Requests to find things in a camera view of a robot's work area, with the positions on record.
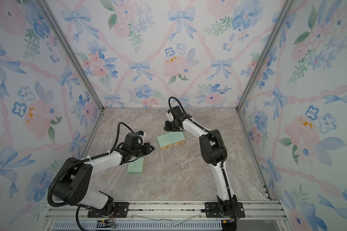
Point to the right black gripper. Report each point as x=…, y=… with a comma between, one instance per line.
x=168, y=128

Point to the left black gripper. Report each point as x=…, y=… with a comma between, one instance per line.
x=146, y=146

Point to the small green jewelry box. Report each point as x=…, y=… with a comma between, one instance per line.
x=136, y=166

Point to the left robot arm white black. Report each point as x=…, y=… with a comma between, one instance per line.
x=71, y=184

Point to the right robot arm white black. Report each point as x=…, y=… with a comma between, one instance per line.
x=213, y=152

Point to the green jewelry box right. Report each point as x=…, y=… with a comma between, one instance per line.
x=177, y=137

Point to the green jewelry box left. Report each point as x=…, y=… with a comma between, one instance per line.
x=164, y=141

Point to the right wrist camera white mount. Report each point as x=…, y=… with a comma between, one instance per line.
x=169, y=116

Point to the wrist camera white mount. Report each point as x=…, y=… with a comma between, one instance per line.
x=169, y=116
x=141, y=134

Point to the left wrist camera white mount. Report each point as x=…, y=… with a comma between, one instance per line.
x=141, y=134

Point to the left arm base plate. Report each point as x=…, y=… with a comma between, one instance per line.
x=115, y=210

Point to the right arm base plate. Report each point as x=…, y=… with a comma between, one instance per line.
x=219, y=210

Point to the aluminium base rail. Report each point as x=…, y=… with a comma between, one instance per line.
x=169, y=216

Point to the aluminium frame post right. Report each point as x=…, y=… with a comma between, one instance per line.
x=284, y=14

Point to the aluminium frame post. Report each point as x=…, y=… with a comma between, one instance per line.
x=284, y=14
x=55, y=27

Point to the aluminium frame post left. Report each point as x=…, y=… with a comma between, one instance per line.
x=55, y=27

